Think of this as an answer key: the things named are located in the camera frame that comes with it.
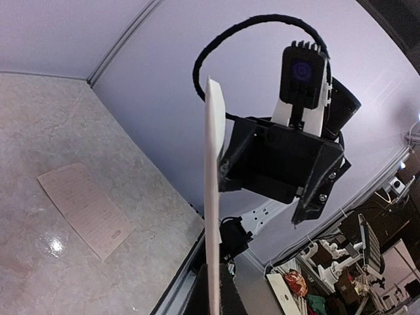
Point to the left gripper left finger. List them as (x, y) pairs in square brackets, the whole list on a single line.
[(198, 301)]

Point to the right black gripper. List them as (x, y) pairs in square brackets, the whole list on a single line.
[(281, 163)]

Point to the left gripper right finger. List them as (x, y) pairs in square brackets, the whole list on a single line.
[(230, 300)]

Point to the beige ornate letter paper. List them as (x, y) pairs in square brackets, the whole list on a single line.
[(215, 124)]

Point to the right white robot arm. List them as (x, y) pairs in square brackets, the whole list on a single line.
[(237, 232)]

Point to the white board with hole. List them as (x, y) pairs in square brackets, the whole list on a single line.
[(283, 294)]

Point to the pink printed card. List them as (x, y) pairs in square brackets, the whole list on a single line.
[(89, 211)]

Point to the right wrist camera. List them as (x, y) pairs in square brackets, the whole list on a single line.
[(304, 75)]

